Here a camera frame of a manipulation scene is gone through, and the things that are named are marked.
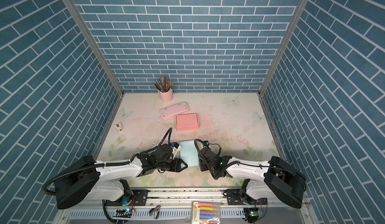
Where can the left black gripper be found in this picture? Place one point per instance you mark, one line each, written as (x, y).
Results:
(177, 168)

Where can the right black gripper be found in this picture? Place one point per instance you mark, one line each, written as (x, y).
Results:
(200, 164)

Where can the light blue paper box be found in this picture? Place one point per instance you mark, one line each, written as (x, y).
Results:
(189, 153)

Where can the pink paper box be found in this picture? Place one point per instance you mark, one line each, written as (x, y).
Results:
(186, 122)

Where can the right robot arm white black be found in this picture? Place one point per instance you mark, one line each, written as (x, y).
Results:
(262, 179)

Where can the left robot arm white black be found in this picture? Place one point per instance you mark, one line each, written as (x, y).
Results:
(88, 179)

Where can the black metal clip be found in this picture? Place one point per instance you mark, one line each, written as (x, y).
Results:
(155, 212)

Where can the pack of coloured markers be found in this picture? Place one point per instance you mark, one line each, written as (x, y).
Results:
(205, 213)

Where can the pink pencil case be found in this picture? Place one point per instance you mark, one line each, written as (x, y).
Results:
(173, 110)

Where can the right small circuit board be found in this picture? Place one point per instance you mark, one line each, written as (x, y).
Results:
(251, 215)

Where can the small circuit board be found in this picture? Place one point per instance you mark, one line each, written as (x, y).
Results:
(251, 215)
(124, 213)

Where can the left small circuit board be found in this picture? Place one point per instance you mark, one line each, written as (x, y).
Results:
(124, 213)

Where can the pink pencil cup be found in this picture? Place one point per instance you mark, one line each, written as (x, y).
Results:
(166, 97)

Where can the small white pencil sharpener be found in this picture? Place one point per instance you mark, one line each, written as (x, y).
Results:
(119, 127)

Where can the bundle of coloured pencils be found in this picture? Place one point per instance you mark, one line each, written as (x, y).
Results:
(163, 84)

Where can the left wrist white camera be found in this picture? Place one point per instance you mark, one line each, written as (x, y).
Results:
(176, 148)

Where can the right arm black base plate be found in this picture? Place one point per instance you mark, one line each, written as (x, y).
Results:
(237, 197)

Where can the aluminium front rail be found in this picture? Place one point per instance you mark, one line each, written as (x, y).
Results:
(171, 196)

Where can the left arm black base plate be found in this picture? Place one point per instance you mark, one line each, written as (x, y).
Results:
(137, 198)

